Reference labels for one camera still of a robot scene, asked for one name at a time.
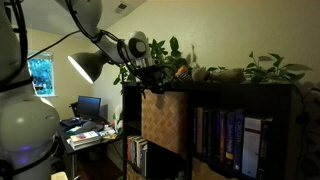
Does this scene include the grey book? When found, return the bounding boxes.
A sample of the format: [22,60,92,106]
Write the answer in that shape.
[130,135,143,168]

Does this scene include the grey desk lamp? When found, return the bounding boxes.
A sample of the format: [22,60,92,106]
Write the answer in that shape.
[67,49,112,84]

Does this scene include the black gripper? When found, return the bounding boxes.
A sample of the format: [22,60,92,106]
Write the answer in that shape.
[133,64,175,93]

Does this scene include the black computer monitor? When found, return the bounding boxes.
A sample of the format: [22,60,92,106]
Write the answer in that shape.
[77,95,102,121]

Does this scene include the green potted pothos plant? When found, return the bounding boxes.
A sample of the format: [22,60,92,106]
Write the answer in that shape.
[113,35,201,87]

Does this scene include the dark blue cloth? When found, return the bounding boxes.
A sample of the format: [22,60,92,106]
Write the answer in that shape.
[59,117,88,129]

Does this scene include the black cube bookshelf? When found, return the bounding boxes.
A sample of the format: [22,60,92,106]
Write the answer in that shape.
[121,81,301,180]

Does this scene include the orange striped sock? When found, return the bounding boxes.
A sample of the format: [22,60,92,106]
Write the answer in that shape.
[174,65,193,83]

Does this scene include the ceiling air vent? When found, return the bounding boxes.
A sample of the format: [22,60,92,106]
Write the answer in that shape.
[112,1,129,14]

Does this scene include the black book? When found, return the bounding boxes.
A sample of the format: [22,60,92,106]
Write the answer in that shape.
[258,116,273,180]

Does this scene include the window with white frame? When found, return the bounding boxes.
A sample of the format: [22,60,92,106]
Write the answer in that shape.
[28,50,55,98]

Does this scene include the blue and yellow book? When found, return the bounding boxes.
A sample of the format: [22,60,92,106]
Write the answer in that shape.
[225,110,237,165]

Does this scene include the dark navy book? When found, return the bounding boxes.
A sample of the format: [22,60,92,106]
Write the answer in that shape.
[201,109,221,158]

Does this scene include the large woven bamboo basket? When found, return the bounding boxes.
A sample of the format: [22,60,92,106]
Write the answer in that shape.
[140,88,190,154]

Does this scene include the orange red book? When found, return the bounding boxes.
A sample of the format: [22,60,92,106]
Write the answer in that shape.
[126,135,133,163]

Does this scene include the dark desk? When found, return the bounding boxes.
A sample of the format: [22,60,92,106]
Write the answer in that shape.
[57,117,124,180]

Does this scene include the blue circuits book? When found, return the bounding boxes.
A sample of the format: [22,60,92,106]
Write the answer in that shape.
[233,108,246,173]

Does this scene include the stack of books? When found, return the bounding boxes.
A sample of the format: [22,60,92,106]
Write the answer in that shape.
[69,130,103,150]

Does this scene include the light grey speckled sock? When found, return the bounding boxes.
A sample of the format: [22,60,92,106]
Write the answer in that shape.
[191,67,211,83]

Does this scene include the colourful small paper items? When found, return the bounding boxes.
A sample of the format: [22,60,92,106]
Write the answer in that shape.
[99,124,118,140]

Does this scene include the tan book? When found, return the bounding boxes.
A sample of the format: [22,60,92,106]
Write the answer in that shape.
[195,107,204,155]

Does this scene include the orange spine book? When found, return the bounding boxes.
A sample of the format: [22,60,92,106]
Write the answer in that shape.
[219,109,230,162]

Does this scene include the white green desk ornament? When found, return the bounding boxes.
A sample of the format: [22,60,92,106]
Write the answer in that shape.
[113,104,124,134]

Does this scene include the pale yellow box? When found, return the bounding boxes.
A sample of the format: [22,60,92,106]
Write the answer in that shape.
[50,170,69,180]

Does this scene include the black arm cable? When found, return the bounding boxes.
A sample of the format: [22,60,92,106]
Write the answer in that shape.
[0,0,168,93]

